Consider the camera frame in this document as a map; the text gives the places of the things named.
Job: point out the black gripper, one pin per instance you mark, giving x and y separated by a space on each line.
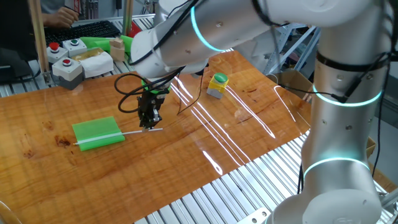
149 104

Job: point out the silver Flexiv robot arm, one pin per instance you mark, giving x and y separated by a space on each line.
339 186

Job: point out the bare forearm at keyboard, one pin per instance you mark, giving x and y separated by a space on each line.
48 20

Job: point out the red cloth flag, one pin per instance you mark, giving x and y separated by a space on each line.
135 31

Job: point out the rolled green cloth flag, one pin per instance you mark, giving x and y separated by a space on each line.
99 42

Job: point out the bare hand at keyboard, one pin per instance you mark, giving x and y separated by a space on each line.
66 17

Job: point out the glossy wood-pattern table mat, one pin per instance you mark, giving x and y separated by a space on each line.
155 171

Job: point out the yellow box with green button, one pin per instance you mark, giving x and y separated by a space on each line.
217 88

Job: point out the small wooden block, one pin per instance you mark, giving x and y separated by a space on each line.
117 51

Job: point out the grey-white box with red button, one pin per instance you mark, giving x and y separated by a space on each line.
66 73

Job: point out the white box with green button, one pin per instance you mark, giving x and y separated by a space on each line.
76 48

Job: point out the black computer keyboard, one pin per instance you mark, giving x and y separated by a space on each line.
84 31

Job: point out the white box with red button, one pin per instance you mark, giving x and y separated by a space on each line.
56 54

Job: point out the white foam packing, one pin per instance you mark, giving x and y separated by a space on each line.
258 49

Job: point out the long wooden rod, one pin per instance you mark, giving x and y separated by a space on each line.
306 97

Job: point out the black monitor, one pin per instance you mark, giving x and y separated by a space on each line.
14 37

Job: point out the thin frame post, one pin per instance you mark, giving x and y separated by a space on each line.
127 18

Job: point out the wood-coloured frame post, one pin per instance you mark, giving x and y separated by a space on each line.
38 40

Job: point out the silver metal bracket plate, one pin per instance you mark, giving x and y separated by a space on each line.
253 217

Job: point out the grey metal shelf frame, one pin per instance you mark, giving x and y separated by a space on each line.
306 46

